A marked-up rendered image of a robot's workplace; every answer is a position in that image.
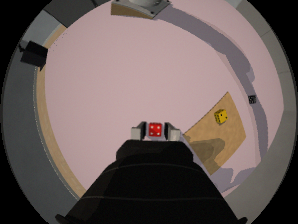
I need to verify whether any tan flat mat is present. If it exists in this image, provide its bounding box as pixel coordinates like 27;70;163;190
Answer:
183;92;246;176

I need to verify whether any yellow die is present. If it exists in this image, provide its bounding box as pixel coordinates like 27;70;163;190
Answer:
214;109;228;123

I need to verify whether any red die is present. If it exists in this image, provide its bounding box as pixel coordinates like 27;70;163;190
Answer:
149;123;162;137

